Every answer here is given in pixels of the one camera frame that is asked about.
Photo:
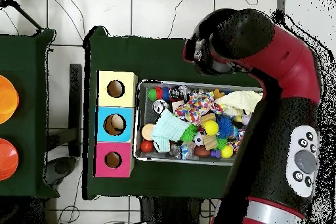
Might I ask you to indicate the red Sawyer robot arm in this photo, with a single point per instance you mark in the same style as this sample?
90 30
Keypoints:
283 103

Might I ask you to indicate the shallow clear mesh bin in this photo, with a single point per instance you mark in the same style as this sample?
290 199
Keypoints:
143 116

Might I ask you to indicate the wooden box with three holes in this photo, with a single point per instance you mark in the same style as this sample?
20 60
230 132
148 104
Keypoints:
116 107

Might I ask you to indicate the crushed silver can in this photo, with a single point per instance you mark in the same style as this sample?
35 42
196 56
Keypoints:
159 106

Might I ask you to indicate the mint green cloth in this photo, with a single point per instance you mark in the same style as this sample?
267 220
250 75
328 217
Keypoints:
169 127

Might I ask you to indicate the colourful polka dot cloth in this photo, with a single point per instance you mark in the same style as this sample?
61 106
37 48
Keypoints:
194 106

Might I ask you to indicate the toy hamburger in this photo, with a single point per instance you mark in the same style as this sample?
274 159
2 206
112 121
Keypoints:
148 131

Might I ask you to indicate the red ball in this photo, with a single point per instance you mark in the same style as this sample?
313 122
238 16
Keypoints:
147 146

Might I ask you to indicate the crushed clear plastic bottle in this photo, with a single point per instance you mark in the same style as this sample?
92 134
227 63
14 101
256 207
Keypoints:
181 151

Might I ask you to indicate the large yellow ball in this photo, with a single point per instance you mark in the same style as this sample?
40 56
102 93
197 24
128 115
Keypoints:
211 127

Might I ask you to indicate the dark green table cloth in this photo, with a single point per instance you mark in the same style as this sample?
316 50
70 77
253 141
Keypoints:
147 58
29 77

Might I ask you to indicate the blue spiky ball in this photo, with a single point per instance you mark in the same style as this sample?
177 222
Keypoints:
226 127

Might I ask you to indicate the cream yellow cloth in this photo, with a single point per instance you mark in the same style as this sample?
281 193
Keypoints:
239 102

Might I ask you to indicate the black stand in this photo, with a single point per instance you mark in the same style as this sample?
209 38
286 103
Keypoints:
75 103

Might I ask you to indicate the orange bowl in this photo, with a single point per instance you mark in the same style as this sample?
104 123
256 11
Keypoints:
6 99
6 159

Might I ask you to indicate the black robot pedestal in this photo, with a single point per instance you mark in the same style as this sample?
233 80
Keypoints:
173 213

